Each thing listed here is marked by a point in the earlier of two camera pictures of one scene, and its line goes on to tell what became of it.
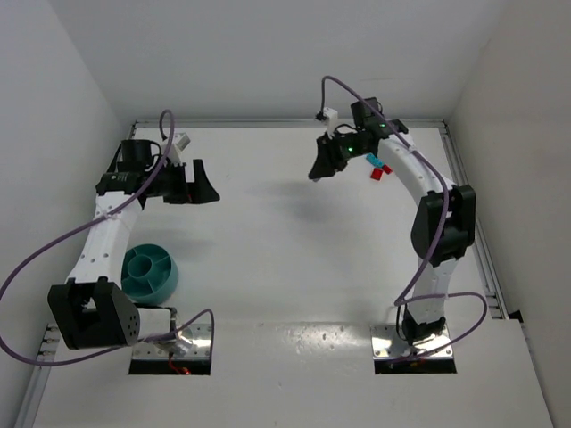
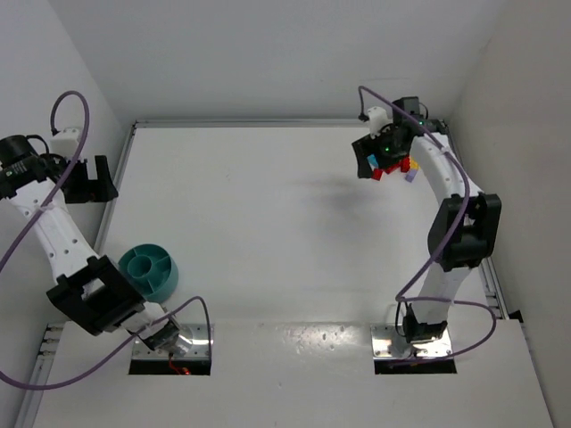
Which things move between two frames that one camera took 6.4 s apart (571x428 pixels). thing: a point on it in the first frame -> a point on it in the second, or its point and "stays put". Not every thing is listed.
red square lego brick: [376, 174] stays put
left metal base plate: [192, 342] stays put
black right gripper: [330, 152] -> [375, 149]
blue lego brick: [375, 160] stays put
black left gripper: [188, 183] -> [83, 179]
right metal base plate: [385, 343] stays put
